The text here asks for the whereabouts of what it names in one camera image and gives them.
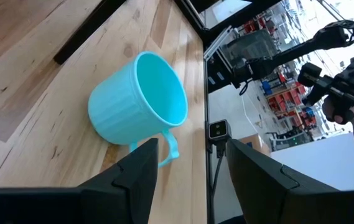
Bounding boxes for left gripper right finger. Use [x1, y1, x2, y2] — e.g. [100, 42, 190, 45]
[226, 139, 333, 224]

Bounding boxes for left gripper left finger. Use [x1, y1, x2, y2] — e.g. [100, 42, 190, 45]
[78, 138, 160, 224]

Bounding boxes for teal plastic mug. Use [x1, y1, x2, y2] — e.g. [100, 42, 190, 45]
[87, 51, 189, 169]

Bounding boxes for cardboard box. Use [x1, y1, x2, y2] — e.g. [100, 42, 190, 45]
[240, 134, 271, 156]

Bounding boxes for red storage bins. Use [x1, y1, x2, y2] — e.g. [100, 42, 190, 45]
[266, 82, 308, 128]

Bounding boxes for person's hand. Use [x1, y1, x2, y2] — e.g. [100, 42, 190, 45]
[321, 95, 354, 125]

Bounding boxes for grey office chair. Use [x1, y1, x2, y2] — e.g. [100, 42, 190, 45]
[221, 29, 279, 71]

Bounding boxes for black camera cable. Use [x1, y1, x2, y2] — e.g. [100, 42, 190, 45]
[210, 144, 227, 200]

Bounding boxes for small black camera box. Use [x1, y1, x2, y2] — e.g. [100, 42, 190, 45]
[207, 119, 233, 147]

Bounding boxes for black metal rig frame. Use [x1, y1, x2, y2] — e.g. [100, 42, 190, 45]
[173, 0, 285, 224]

